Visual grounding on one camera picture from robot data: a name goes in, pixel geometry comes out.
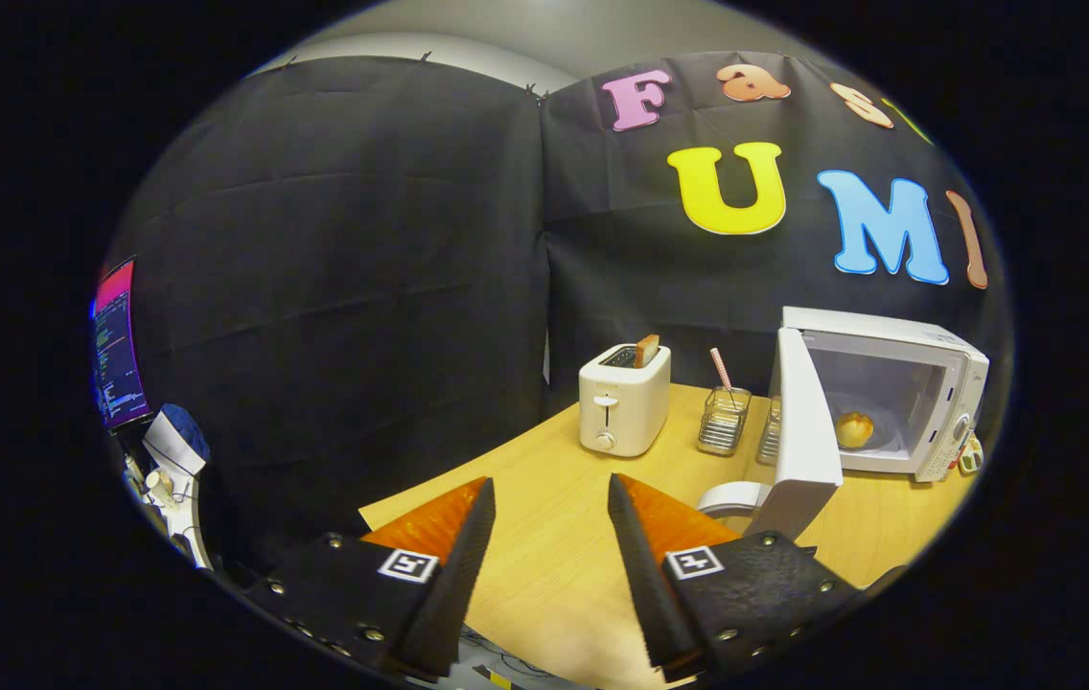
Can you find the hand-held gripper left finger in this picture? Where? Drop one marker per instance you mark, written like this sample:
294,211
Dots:
453,594

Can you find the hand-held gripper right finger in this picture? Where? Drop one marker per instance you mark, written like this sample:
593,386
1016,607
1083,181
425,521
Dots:
645,594

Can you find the white microwave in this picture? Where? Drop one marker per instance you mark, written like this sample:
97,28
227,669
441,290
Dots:
808,431

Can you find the golden bread bun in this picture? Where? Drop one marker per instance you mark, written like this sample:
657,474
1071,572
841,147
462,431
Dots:
854,431

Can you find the white toaster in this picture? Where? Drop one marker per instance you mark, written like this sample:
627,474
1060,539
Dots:
626,407

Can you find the pink striped straw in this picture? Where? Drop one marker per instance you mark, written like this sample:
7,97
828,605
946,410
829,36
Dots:
721,369

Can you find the toast slice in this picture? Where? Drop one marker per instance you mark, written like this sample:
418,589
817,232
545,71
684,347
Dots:
646,351

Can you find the white device with blue cap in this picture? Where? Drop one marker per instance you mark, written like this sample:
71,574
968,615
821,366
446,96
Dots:
175,450

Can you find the white divided dish of beans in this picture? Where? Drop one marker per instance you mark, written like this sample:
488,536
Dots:
971,458

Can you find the computer monitor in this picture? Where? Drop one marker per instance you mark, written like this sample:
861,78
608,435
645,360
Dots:
118,355

